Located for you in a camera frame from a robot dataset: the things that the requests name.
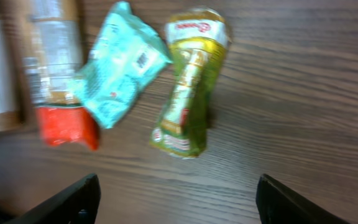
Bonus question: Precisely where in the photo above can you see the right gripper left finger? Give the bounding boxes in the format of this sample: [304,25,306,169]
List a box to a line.
[8,174,101,224]

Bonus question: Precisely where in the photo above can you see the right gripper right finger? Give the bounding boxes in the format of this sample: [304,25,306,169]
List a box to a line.
[255,174,349,224]

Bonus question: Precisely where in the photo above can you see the teal snack packet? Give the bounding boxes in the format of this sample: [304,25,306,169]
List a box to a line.
[69,1,172,129]

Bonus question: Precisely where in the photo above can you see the spaghetti pack orange ends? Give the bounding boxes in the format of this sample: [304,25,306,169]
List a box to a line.
[0,0,101,152]

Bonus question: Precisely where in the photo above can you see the green yellow snack pouch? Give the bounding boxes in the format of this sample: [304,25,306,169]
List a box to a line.
[150,7,229,159]

